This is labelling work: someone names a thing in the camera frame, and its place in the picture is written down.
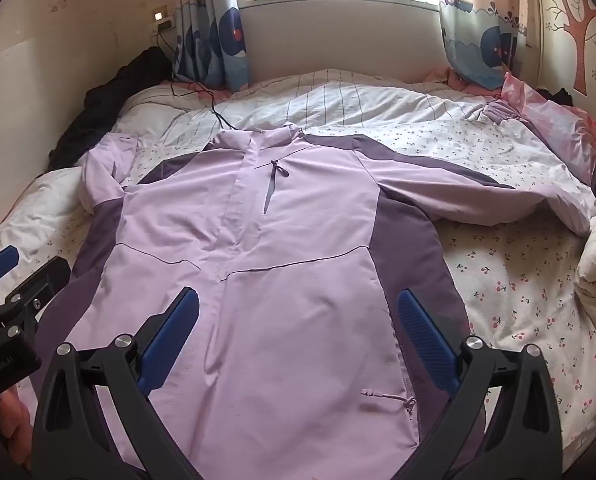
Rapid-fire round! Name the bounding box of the person's left hand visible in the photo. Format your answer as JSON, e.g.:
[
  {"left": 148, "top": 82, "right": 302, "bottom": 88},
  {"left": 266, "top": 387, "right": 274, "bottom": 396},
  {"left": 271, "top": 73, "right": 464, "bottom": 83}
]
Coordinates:
[{"left": 0, "top": 389, "right": 35, "bottom": 471}]

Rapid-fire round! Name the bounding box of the black clothes pile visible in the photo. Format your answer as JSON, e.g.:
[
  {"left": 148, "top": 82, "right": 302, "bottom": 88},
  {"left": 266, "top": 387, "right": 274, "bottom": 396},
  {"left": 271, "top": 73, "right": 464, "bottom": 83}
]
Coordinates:
[{"left": 48, "top": 46, "right": 179, "bottom": 173}]

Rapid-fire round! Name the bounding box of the pink bed sheet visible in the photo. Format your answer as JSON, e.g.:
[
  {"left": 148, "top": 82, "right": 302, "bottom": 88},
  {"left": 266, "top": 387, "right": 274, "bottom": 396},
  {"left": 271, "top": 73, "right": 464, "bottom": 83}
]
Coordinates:
[{"left": 425, "top": 66, "right": 506, "bottom": 96}]

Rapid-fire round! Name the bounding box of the cartoon print curtain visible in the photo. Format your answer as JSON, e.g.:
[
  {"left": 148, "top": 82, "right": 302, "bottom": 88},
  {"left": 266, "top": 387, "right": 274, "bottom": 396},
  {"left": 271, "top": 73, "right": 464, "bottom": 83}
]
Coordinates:
[
  {"left": 438, "top": 0, "right": 536, "bottom": 91},
  {"left": 170, "top": 0, "right": 253, "bottom": 93}
]

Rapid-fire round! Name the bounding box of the black charger cable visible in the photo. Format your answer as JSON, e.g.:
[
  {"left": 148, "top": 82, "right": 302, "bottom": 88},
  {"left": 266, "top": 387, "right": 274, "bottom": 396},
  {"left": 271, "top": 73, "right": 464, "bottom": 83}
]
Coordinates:
[{"left": 153, "top": 27, "right": 243, "bottom": 133}]

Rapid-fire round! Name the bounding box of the tree wall sticker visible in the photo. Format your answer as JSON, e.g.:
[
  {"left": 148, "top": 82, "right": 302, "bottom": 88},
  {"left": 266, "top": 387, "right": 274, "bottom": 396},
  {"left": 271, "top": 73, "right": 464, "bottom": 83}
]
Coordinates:
[{"left": 538, "top": 0, "right": 596, "bottom": 96}]

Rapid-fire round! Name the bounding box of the small black cloth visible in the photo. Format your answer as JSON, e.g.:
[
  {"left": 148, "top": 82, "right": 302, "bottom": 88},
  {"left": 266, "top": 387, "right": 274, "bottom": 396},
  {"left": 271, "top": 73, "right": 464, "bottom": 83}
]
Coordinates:
[{"left": 535, "top": 87, "right": 573, "bottom": 108}]

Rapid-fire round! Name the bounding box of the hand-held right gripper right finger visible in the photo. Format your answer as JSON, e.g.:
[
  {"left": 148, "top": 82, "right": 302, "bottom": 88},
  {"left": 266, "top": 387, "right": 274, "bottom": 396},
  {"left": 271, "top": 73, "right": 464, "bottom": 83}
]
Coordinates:
[{"left": 397, "top": 288, "right": 563, "bottom": 480}]

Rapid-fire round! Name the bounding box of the lilac and purple jacket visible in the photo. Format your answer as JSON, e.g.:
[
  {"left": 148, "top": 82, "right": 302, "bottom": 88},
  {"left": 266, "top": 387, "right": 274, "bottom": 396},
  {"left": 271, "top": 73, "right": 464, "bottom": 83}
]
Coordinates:
[{"left": 30, "top": 122, "right": 596, "bottom": 480}]

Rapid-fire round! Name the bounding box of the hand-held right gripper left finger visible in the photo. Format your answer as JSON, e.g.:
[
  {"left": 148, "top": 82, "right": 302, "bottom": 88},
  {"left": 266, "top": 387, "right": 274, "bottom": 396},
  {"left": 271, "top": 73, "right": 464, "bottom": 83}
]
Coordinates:
[{"left": 32, "top": 287, "right": 201, "bottom": 480}]

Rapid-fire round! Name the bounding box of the white cherry print quilt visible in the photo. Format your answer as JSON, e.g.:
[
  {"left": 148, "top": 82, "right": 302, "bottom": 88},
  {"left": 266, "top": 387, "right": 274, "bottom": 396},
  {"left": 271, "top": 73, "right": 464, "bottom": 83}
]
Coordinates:
[{"left": 0, "top": 67, "right": 596, "bottom": 466}]

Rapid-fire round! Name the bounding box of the pink pillow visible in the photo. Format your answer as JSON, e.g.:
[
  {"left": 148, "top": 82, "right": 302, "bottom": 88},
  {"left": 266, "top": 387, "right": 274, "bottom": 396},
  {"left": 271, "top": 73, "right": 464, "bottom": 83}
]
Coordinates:
[{"left": 500, "top": 72, "right": 596, "bottom": 186}]

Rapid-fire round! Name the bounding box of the lilac ruffled cloth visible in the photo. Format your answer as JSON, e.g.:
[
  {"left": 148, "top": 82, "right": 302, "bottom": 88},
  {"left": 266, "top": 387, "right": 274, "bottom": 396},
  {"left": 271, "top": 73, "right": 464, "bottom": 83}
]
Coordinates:
[{"left": 480, "top": 99, "right": 528, "bottom": 128}]

